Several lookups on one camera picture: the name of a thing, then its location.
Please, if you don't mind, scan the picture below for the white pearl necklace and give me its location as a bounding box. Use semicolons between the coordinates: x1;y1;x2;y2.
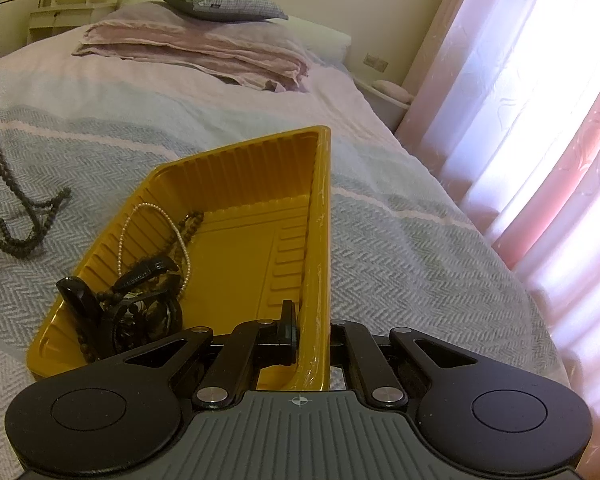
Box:
117;202;192;301

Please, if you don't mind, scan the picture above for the folded pink blanket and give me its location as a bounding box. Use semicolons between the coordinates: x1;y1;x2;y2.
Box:
72;2;312;93

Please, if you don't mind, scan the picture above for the black wristwatch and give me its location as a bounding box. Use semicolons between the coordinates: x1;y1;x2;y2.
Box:
55;256;185;361

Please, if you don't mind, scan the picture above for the cream wardrobe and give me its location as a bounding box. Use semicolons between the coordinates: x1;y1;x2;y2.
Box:
0;0;46;68

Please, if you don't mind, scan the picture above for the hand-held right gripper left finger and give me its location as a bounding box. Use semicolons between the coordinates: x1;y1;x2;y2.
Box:
122;300;301;408

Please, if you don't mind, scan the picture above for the brown bead necklace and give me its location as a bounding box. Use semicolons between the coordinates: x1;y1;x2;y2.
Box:
77;210;206;361

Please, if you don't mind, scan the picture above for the pink curtain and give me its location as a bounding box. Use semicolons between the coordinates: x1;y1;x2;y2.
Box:
395;0;600;431

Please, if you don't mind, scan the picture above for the white side table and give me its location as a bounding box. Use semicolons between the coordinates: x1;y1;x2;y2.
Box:
355;77;413;133

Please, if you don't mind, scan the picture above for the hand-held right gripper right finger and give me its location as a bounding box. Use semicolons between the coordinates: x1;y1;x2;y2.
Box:
330;319;481;406

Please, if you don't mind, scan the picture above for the yellow plastic tray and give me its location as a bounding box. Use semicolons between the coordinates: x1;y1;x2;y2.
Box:
26;125;332;393

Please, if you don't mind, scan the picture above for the cream vanity shelf unit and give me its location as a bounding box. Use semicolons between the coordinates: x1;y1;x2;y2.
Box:
27;0;121;43

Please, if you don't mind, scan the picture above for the white pillow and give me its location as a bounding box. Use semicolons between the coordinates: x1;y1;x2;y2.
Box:
127;0;352;63

